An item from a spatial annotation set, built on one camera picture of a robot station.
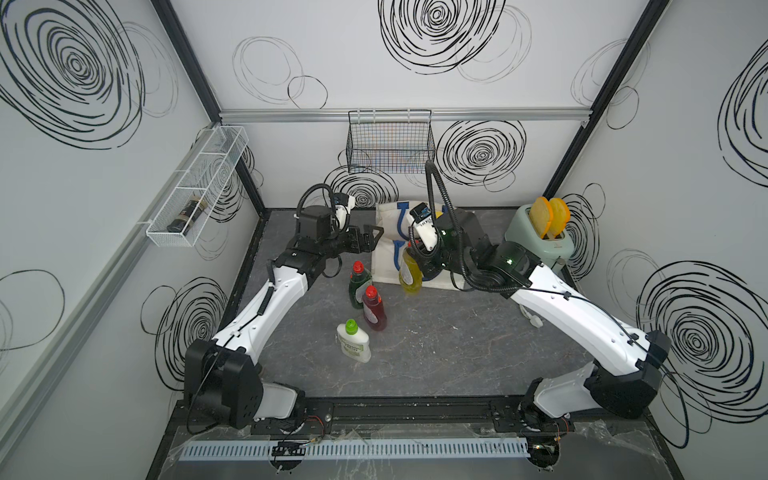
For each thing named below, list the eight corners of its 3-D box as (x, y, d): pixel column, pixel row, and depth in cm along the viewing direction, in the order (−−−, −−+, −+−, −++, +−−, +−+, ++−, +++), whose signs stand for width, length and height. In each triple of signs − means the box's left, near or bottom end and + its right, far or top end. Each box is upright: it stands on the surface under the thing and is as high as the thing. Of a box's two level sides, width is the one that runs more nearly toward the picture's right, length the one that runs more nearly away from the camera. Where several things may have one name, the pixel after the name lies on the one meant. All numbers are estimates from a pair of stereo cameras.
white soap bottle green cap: (342, 356, 84) (332, 330, 70) (346, 343, 87) (338, 315, 72) (368, 363, 83) (364, 338, 69) (372, 350, 86) (369, 322, 71)
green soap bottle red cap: (352, 306, 95) (346, 274, 80) (361, 292, 98) (356, 259, 83) (362, 311, 94) (358, 279, 79) (371, 296, 97) (368, 263, 82)
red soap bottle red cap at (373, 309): (373, 336, 89) (371, 311, 76) (364, 316, 93) (360, 289, 81) (386, 330, 90) (385, 304, 78) (376, 310, 95) (374, 283, 82)
